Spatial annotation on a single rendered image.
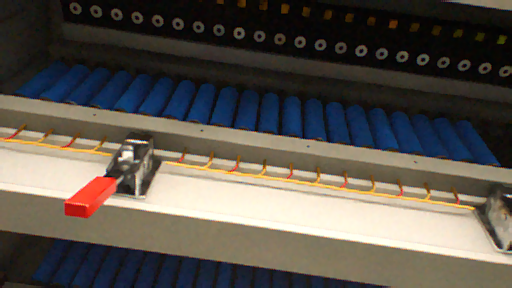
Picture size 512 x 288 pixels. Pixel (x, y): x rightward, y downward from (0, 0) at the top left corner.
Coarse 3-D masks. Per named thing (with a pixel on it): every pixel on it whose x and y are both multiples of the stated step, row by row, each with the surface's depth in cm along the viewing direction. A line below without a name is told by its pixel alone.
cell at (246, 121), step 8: (248, 96) 34; (256, 96) 34; (240, 104) 33; (248, 104) 32; (256, 104) 33; (240, 112) 31; (248, 112) 31; (256, 112) 32; (240, 120) 30; (248, 120) 30; (256, 120) 32; (248, 128) 30
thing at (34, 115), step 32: (0, 96) 28; (32, 128) 28; (64, 128) 28; (96, 128) 27; (128, 128) 27; (160, 128) 27; (192, 128) 28; (224, 128) 28; (256, 160) 28; (288, 160) 28; (320, 160) 27; (352, 160) 27; (384, 160) 27; (416, 160) 28; (448, 192) 28; (480, 192) 28
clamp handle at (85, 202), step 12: (132, 156) 24; (120, 168) 23; (132, 168) 24; (96, 180) 20; (108, 180) 21; (120, 180) 22; (84, 192) 19; (96, 192) 19; (108, 192) 20; (72, 204) 18; (84, 204) 18; (96, 204) 19; (72, 216) 18; (84, 216) 18
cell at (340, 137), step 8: (328, 104) 35; (336, 104) 34; (328, 112) 34; (336, 112) 33; (344, 112) 34; (328, 120) 33; (336, 120) 32; (344, 120) 32; (328, 128) 32; (336, 128) 31; (344, 128) 31; (328, 136) 31; (336, 136) 30; (344, 136) 30
